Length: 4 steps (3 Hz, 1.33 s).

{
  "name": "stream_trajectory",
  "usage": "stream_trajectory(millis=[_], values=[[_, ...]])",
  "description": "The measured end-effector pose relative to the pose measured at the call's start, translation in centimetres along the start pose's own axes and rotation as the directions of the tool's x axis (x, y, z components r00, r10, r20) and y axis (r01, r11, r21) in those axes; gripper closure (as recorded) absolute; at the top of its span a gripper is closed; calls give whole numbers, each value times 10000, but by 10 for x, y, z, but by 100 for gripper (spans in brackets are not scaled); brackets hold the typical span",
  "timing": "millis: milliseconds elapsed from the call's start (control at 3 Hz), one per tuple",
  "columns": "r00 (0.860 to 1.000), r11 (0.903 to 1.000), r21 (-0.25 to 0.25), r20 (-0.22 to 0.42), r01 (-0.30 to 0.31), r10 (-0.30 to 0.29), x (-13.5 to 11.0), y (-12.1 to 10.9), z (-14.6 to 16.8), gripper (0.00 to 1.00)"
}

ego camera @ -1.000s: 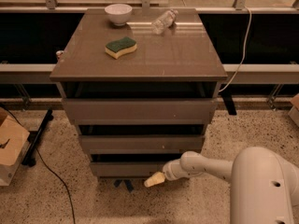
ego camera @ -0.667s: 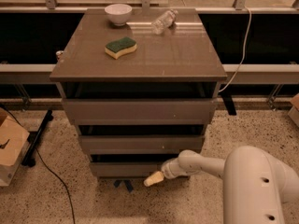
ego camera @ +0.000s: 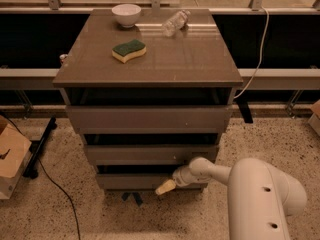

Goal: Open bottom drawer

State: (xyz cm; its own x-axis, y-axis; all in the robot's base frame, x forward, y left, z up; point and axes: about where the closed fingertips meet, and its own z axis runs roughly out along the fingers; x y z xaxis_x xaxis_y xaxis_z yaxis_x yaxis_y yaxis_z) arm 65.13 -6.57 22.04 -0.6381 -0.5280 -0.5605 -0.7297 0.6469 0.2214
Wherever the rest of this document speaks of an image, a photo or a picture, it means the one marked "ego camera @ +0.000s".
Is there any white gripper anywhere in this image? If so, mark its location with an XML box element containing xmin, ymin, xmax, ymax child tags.
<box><xmin>155</xmin><ymin>165</ymin><xmax>199</xmax><ymax>196</ymax></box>

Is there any grey bottom drawer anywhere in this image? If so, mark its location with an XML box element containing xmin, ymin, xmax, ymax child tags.
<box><xmin>95</xmin><ymin>172</ymin><xmax>209</xmax><ymax>191</ymax></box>

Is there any grey drawer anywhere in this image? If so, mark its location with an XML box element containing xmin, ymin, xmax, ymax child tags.
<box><xmin>66</xmin><ymin>106</ymin><xmax>231</xmax><ymax>134</ymax></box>
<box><xmin>84</xmin><ymin>145</ymin><xmax>219</xmax><ymax>165</ymax></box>
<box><xmin>95</xmin><ymin>172</ymin><xmax>209</xmax><ymax>191</ymax></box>

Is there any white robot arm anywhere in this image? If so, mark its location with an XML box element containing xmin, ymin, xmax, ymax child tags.
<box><xmin>155</xmin><ymin>157</ymin><xmax>307</xmax><ymax>240</ymax></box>

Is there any grey middle drawer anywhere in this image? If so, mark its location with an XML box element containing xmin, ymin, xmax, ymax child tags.
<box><xmin>84</xmin><ymin>145</ymin><xmax>219</xmax><ymax>165</ymax></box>

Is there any grey top drawer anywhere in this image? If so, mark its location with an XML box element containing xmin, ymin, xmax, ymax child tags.
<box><xmin>66</xmin><ymin>106</ymin><xmax>231</xmax><ymax>134</ymax></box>

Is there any grey drawer cabinet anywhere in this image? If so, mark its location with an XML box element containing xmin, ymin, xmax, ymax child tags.
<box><xmin>52</xmin><ymin>8</ymin><xmax>244</xmax><ymax>194</ymax></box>

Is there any blue tape cross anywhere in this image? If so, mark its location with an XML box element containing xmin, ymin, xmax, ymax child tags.
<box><xmin>121</xmin><ymin>192</ymin><xmax>143</xmax><ymax>207</ymax></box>

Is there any black stand foot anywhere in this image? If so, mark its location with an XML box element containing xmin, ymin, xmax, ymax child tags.
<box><xmin>23</xmin><ymin>117</ymin><xmax>57</xmax><ymax>179</ymax></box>

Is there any green yellow sponge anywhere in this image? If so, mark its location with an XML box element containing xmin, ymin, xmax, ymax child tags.
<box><xmin>112</xmin><ymin>39</ymin><xmax>147</xmax><ymax>63</ymax></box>

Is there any cardboard box right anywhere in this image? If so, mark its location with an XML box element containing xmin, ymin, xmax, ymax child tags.
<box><xmin>308</xmin><ymin>99</ymin><xmax>320</xmax><ymax>136</ymax></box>

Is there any cardboard box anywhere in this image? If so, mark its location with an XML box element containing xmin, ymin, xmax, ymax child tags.
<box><xmin>308</xmin><ymin>99</ymin><xmax>320</xmax><ymax>136</ymax></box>
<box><xmin>0</xmin><ymin>116</ymin><xmax>31</xmax><ymax>200</ymax></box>

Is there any cardboard box left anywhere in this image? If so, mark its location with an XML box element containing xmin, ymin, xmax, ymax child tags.
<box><xmin>0</xmin><ymin>116</ymin><xmax>31</xmax><ymax>200</ymax></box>

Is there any clear plastic bottle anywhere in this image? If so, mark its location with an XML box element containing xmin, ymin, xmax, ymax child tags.
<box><xmin>162</xmin><ymin>10</ymin><xmax>190</xmax><ymax>37</ymax></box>

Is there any white ceramic bowl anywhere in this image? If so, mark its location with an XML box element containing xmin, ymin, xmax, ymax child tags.
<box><xmin>112</xmin><ymin>4</ymin><xmax>141</xmax><ymax>28</ymax></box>

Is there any black bracket behind cabinet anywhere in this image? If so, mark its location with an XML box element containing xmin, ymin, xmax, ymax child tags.
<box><xmin>236</xmin><ymin>97</ymin><xmax>253</xmax><ymax>124</ymax></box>

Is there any black floor cable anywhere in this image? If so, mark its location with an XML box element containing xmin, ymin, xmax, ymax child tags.
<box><xmin>0</xmin><ymin>110</ymin><xmax>82</xmax><ymax>240</ymax></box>

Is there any white cable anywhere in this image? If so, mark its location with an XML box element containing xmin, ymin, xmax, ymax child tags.
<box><xmin>233</xmin><ymin>7</ymin><xmax>270</xmax><ymax>101</ymax></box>

